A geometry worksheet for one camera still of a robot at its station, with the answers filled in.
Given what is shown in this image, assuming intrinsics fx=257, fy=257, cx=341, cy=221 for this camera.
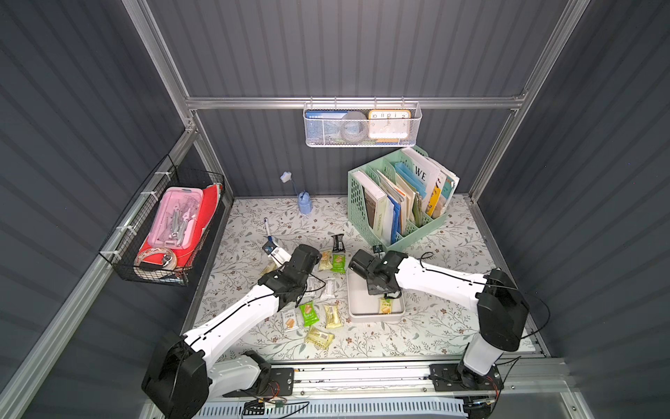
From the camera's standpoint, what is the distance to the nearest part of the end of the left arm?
22.8 inches

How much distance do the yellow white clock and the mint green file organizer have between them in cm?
11

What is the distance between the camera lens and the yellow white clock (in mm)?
889
